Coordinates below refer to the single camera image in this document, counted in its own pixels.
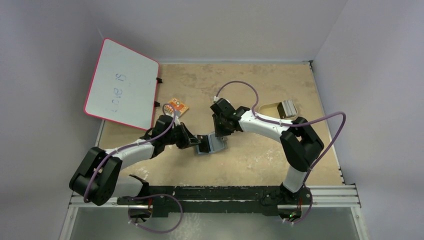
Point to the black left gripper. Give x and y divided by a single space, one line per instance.
188 139

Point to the pink framed whiteboard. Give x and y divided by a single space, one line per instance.
123 87

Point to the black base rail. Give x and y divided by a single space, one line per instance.
267 200

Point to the beige oval tray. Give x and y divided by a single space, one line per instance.
270 110

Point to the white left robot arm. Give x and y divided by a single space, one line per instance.
97 177

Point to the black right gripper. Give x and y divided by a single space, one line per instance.
218 126

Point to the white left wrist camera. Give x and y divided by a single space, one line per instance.
174 113

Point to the orange circuit board card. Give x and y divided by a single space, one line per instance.
176 104

